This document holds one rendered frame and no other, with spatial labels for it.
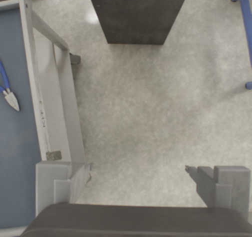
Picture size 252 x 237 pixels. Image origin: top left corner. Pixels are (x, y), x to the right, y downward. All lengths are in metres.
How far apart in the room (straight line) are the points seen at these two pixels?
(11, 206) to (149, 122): 0.78
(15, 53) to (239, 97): 1.00
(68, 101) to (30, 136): 0.53
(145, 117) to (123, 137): 0.13
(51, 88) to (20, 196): 0.46
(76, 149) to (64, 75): 0.29
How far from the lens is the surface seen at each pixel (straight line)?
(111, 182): 1.48
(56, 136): 1.18
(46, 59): 1.19
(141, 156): 1.46
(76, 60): 1.39
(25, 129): 0.82
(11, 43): 0.85
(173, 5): 0.93
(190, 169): 0.17
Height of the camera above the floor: 1.44
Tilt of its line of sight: 89 degrees down
